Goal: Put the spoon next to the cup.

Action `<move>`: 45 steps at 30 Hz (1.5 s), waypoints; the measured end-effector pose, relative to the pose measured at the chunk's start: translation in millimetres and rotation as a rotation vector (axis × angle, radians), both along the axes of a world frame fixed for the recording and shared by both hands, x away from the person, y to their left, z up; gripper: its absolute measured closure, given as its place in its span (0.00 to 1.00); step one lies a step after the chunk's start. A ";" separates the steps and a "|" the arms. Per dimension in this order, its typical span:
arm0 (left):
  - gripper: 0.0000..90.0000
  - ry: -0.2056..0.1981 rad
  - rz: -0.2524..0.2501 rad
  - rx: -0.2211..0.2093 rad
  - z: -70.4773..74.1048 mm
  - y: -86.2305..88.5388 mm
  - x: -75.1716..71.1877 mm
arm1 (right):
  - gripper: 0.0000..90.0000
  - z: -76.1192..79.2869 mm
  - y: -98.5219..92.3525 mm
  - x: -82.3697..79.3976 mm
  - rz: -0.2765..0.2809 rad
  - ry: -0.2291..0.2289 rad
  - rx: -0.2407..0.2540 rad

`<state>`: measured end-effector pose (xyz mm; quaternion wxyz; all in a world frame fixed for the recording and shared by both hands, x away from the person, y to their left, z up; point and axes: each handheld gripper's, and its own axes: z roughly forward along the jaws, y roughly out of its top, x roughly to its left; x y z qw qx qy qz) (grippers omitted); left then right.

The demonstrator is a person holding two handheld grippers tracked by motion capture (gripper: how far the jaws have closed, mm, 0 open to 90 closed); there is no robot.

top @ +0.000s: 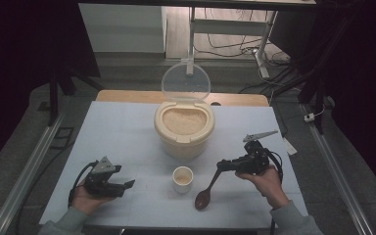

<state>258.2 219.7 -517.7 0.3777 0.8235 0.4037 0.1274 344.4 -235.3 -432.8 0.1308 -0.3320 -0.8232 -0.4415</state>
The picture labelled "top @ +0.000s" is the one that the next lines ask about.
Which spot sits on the black metal stand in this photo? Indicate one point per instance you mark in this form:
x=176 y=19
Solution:
x=318 y=98

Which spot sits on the pale blue table mat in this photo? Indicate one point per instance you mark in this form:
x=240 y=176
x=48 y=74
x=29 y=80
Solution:
x=117 y=137

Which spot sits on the small portion of rice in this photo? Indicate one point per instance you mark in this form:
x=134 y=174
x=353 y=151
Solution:
x=182 y=179

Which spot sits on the small white box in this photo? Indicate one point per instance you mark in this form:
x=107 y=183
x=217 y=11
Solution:
x=309 y=117

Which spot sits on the white desk frame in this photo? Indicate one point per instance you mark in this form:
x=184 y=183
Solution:
x=228 y=26

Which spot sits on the black curtain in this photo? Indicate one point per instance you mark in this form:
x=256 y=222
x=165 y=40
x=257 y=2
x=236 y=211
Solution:
x=19 y=65
x=365 y=81

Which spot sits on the white paper tag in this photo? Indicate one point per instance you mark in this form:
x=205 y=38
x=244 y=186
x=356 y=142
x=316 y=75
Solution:
x=290 y=148

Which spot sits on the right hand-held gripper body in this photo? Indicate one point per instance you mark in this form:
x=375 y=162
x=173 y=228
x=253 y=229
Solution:
x=254 y=161

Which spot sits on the person's right hand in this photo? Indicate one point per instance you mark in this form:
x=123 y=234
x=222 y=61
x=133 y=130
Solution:
x=267 y=184

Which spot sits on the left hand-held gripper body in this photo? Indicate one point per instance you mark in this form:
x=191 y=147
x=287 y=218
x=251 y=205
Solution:
x=103 y=186

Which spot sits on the white cup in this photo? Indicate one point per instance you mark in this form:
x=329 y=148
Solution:
x=182 y=187

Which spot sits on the brown wooden spoon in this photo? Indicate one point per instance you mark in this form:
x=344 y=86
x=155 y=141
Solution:
x=203 y=199

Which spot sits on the black tripod stand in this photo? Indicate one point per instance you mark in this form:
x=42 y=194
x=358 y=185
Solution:
x=53 y=98

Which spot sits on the person's left hand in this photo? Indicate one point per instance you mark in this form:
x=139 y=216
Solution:
x=86 y=204

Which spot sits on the cream rice container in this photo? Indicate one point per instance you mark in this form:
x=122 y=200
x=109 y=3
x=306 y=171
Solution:
x=184 y=145

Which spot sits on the aluminium rail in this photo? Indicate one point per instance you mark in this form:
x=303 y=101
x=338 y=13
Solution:
x=336 y=169
x=29 y=169

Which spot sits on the black floor bracket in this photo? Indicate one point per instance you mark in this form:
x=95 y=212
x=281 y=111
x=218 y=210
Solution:
x=62 y=138

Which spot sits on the large mass of rice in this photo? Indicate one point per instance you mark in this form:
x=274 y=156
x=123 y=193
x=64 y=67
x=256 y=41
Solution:
x=184 y=121

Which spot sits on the clear round container lid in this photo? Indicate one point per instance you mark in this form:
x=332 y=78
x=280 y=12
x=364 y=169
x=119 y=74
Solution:
x=186 y=80

